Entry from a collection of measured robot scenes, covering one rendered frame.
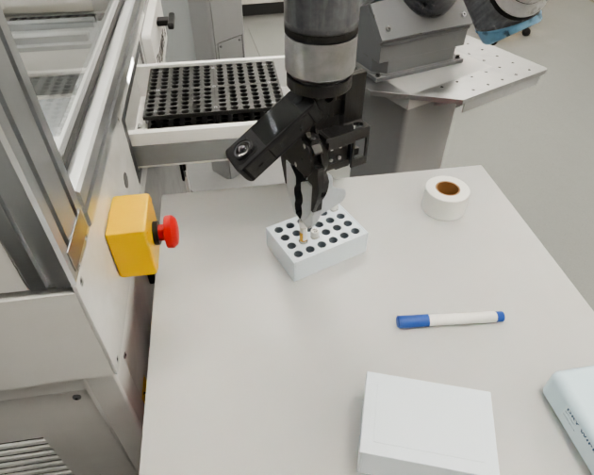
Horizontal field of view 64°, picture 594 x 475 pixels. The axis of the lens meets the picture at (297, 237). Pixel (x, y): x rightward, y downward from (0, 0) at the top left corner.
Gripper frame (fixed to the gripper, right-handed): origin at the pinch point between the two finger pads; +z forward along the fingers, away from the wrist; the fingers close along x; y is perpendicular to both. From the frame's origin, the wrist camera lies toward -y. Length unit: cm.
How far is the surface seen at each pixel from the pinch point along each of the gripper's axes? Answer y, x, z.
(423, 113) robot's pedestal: 58, 37, 18
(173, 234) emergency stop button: -17.0, 0.7, -4.3
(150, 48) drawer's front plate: -4, 51, -6
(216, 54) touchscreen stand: 33, 117, 26
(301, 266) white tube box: -1.9, -3.3, 5.4
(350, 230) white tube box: 7.3, -1.5, 4.3
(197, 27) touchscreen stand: 30, 124, 18
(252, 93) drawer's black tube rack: 5.3, 25.5, -5.7
